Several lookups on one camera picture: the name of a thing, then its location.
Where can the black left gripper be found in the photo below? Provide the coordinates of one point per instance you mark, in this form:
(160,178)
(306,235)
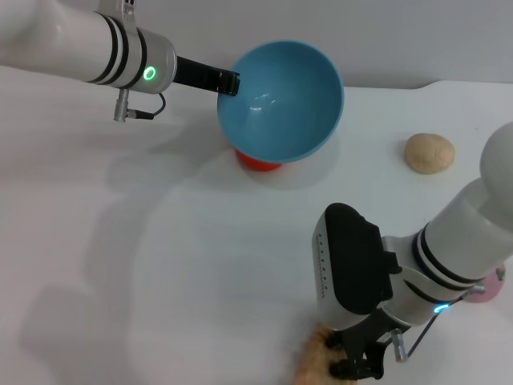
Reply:
(196,74)

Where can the long toasted bread loaf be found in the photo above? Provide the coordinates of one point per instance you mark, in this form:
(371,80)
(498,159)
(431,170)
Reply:
(312,361)

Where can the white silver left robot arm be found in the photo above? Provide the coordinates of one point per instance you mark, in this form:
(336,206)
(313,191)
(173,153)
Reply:
(72,44)

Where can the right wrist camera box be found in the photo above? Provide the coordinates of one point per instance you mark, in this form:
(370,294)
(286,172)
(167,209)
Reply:
(352,256)

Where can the blue bowl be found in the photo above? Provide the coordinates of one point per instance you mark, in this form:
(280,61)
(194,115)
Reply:
(280,104)

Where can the pink toy apple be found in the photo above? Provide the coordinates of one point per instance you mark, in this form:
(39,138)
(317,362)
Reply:
(491,290)

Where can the red toy pear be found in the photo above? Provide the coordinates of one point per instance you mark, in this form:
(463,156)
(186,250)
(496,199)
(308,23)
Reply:
(256,164)

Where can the round tan bun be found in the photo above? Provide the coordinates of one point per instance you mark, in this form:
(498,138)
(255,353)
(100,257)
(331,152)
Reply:
(429,153)

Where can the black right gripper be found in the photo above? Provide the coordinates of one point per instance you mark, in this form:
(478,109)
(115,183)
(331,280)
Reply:
(360,341)

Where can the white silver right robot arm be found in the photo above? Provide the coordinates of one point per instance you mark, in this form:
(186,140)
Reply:
(461,240)

